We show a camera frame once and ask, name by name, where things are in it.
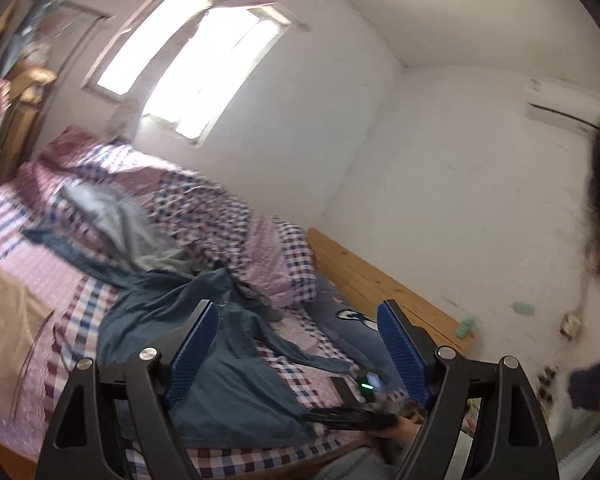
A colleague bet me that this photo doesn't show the dark teal sweater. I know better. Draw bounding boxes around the dark teal sweater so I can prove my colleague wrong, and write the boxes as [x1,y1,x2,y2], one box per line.
[23,229,351,448]

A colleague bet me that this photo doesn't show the black clothes rack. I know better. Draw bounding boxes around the black clothes rack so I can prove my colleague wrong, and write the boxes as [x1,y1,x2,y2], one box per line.
[9,0,114,79]

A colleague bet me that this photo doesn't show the person right hand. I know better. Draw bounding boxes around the person right hand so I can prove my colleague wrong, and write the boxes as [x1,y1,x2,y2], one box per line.
[368,416,422,460]

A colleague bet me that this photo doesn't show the dark blue plush pillow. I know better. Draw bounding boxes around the dark blue plush pillow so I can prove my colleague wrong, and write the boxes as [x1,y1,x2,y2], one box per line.
[304,271,407,400]

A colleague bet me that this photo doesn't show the wooden headboard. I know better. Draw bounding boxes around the wooden headboard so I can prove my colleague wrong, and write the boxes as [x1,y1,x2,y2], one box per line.
[308,228,477,356]

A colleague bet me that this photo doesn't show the plaid bed sheet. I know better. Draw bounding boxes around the plaid bed sheet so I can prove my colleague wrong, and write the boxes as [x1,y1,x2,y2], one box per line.
[0,181,382,480]

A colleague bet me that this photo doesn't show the tan brown garment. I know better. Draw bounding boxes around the tan brown garment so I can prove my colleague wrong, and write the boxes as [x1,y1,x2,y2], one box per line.
[0,254,54,422]

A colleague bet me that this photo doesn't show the plaid folded quilt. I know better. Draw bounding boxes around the plaid folded quilt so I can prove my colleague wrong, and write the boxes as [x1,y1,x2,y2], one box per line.
[14,126,317,308]

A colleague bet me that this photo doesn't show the grey trousers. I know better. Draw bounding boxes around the grey trousers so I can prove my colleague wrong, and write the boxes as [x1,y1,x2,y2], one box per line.
[60,182,202,275]

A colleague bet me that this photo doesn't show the white air conditioner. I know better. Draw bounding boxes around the white air conditioner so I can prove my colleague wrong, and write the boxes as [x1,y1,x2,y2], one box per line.
[524,78,600,138]

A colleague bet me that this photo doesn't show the cardboard boxes stack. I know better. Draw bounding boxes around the cardboard boxes stack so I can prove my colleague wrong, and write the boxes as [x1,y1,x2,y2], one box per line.
[0,66,57,185]

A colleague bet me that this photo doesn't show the window with curtain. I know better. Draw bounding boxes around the window with curtain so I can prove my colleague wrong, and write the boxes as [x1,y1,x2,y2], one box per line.
[85,0,300,144]

